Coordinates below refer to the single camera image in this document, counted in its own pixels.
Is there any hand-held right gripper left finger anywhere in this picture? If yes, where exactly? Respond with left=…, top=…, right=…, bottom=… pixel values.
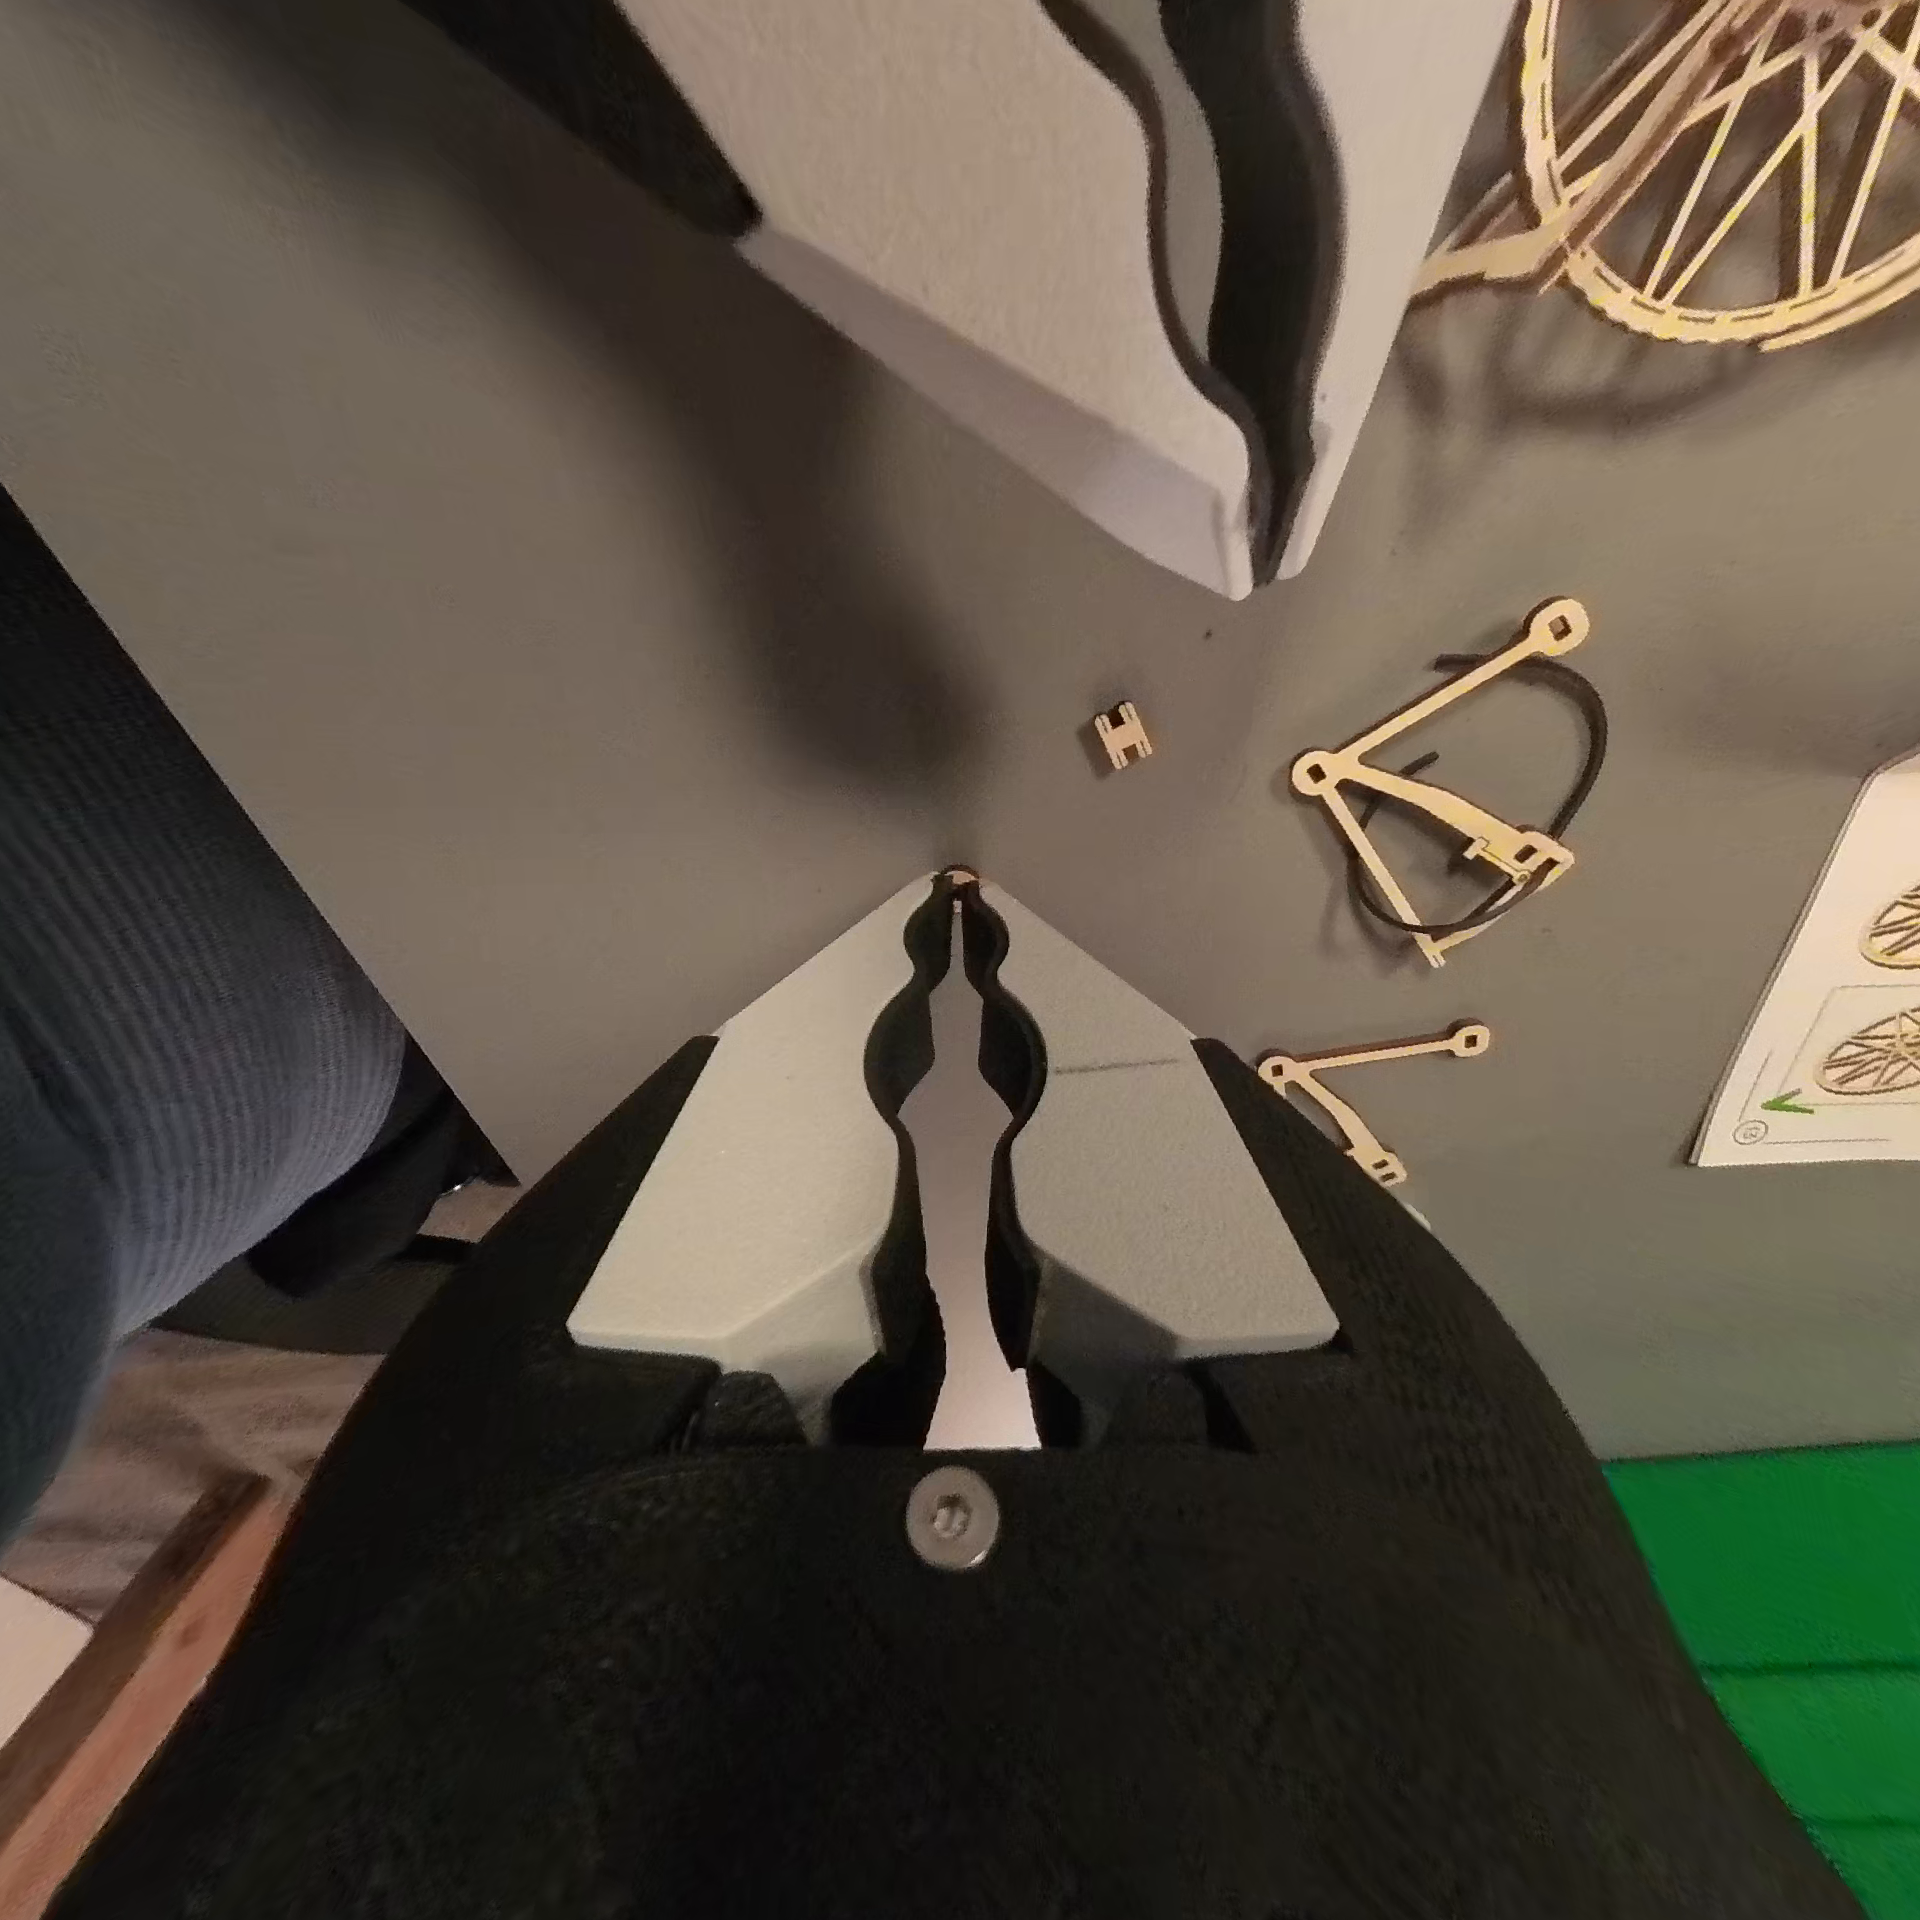
left=568, top=874, right=962, bottom=1442

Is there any green plastic bin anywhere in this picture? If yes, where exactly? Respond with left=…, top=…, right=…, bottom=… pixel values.
left=1602, top=1446, right=1920, bottom=1920

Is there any white instruction sheet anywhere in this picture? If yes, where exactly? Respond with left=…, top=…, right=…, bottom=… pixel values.
left=1689, top=755, right=1920, bottom=1213

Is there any wooden angled frame part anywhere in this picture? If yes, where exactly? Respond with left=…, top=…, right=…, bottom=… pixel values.
left=1256, top=1019, right=1497, bottom=1192

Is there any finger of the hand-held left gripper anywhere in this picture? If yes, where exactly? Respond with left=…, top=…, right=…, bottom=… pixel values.
left=612, top=0, right=1269, bottom=607
left=1181, top=0, right=1521, bottom=590

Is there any wooden triangular frame with band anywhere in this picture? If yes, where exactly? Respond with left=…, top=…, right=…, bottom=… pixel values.
left=1287, top=597, right=1610, bottom=971

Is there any wooden gear wheel piece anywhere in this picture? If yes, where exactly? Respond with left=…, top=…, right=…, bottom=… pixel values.
left=1418, top=0, right=1920, bottom=358

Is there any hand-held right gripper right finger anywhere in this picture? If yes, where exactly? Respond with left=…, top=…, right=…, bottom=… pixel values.
left=960, top=874, right=1344, bottom=1442

